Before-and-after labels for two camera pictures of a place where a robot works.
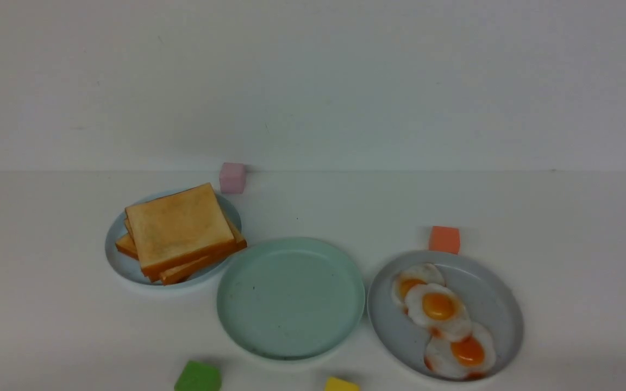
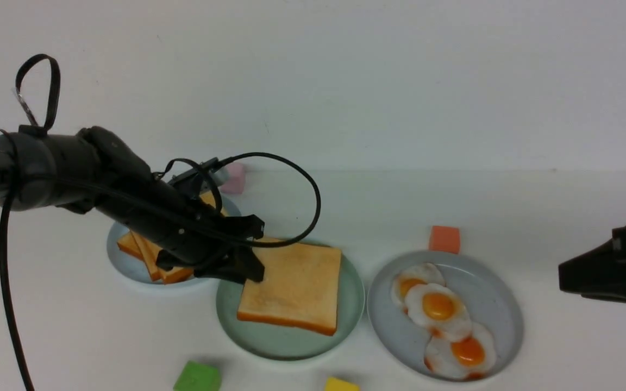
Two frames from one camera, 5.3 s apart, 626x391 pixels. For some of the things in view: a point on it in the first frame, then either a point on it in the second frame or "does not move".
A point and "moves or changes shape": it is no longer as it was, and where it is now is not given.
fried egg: (439, 309) does not move
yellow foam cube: (333, 384) does not move
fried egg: (413, 277) does not move
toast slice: (178, 228) moves or changes shape
